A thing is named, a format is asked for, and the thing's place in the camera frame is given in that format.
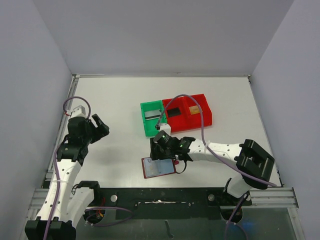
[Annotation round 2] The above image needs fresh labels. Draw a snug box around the aluminium front rail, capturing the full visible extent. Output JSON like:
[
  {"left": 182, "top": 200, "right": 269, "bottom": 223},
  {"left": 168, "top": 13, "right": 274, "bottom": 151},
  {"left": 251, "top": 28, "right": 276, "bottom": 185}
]
[{"left": 244, "top": 187, "right": 299, "bottom": 209}]

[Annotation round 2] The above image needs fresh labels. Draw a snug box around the red bin with black card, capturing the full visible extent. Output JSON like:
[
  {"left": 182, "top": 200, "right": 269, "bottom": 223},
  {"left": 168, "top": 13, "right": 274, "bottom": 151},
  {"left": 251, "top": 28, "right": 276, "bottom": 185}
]
[{"left": 165, "top": 96, "right": 192, "bottom": 132}]

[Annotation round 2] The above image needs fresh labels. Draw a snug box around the gold credit card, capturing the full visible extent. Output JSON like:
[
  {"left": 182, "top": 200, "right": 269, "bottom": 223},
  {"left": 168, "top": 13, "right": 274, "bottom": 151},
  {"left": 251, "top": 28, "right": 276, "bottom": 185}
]
[{"left": 189, "top": 105, "right": 200, "bottom": 115}]

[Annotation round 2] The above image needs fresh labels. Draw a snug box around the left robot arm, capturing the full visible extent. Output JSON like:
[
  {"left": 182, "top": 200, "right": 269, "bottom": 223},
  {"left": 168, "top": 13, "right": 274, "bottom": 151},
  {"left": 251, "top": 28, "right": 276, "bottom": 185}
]
[{"left": 24, "top": 114, "right": 110, "bottom": 240}]

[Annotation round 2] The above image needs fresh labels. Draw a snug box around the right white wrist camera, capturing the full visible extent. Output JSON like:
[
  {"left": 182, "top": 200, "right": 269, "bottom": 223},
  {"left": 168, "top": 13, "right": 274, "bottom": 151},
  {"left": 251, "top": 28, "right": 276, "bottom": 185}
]
[{"left": 159, "top": 123, "right": 172, "bottom": 135}]

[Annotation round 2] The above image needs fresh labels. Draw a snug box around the red bin with gold card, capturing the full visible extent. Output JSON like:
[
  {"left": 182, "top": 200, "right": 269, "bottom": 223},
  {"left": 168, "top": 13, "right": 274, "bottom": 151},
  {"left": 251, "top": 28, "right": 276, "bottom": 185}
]
[{"left": 184, "top": 93, "right": 213, "bottom": 130}]

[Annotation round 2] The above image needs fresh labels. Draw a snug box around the green plastic bin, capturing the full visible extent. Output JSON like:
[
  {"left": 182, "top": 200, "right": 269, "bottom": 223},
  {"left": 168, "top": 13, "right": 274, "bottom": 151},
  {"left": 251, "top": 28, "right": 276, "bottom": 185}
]
[{"left": 140, "top": 100, "right": 164, "bottom": 137}]

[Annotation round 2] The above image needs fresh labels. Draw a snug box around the thin white card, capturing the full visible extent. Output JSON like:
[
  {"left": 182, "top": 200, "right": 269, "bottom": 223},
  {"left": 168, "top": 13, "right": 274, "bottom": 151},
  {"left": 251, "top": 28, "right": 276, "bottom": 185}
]
[{"left": 144, "top": 109, "right": 161, "bottom": 120}]

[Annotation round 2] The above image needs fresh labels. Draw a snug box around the red leather card holder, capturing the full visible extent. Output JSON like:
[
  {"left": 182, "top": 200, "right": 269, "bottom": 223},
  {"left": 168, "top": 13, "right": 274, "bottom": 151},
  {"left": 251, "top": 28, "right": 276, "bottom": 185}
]
[{"left": 141, "top": 157, "right": 177, "bottom": 179}]

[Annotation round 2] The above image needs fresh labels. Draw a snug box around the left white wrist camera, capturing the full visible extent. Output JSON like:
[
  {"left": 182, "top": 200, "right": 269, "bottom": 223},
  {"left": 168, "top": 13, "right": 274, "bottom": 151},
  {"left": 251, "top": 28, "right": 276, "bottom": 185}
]
[{"left": 64, "top": 105, "right": 86, "bottom": 118}]

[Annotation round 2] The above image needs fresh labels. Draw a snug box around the black credit card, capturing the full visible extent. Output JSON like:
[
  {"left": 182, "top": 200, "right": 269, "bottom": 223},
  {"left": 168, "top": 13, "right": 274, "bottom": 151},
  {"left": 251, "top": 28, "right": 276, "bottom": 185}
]
[{"left": 167, "top": 107, "right": 181, "bottom": 118}]

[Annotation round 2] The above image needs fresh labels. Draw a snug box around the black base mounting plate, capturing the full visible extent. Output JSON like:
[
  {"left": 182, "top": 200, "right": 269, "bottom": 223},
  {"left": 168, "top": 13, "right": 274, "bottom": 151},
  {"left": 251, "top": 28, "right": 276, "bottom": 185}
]
[{"left": 82, "top": 187, "right": 240, "bottom": 223}]

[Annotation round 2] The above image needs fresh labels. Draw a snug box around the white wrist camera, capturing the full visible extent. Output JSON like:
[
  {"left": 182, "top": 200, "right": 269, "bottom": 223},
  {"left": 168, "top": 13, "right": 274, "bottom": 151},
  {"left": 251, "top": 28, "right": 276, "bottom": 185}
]
[
  {"left": 159, "top": 123, "right": 172, "bottom": 135},
  {"left": 64, "top": 105, "right": 86, "bottom": 118}
]

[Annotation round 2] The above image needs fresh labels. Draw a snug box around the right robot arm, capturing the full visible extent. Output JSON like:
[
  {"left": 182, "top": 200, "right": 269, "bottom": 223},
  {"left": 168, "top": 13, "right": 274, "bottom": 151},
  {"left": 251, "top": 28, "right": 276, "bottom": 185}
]
[{"left": 150, "top": 130, "right": 276, "bottom": 205}]

